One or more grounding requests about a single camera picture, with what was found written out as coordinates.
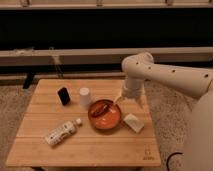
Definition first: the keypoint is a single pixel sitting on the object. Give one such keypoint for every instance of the white paper cup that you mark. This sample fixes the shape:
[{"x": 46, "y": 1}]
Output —
[{"x": 85, "y": 97}]

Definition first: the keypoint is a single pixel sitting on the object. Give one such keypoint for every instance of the brown sausage in bowl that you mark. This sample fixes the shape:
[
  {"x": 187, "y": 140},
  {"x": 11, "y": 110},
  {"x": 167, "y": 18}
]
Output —
[{"x": 99, "y": 111}]

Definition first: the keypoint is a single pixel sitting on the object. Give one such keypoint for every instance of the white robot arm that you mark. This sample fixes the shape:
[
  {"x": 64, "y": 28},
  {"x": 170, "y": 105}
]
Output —
[{"x": 194, "y": 82}]

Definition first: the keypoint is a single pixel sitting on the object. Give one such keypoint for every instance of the wooden table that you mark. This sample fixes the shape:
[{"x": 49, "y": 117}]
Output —
[{"x": 88, "y": 147}]

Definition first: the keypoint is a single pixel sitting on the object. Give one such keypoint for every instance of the grey bench rail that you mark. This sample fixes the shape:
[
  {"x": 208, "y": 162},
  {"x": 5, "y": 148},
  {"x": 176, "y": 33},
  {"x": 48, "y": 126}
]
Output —
[{"x": 31, "y": 57}]

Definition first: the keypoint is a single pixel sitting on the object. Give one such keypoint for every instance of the orange ceramic bowl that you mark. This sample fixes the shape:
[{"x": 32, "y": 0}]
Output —
[{"x": 107, "y": 121}]

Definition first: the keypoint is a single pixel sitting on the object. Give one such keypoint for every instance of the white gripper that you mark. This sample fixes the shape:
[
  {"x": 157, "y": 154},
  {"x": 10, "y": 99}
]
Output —
[{"x": 132, "y": 89}]

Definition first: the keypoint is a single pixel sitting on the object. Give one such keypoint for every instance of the white plastic bottle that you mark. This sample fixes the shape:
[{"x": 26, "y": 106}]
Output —
[{"x": 62, "y": 132}]

